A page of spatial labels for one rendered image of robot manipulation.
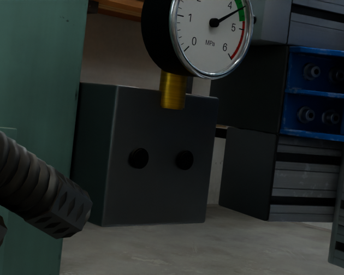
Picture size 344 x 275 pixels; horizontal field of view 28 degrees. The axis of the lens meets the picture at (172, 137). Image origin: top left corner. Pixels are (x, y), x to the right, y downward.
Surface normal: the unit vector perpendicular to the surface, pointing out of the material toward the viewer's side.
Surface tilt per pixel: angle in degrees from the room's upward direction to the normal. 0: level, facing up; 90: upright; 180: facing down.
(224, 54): 90
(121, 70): 90
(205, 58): 90
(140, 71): 90
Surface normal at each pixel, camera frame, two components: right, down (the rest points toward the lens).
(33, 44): 0.65, 0.11
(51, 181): 0.36, -0.41
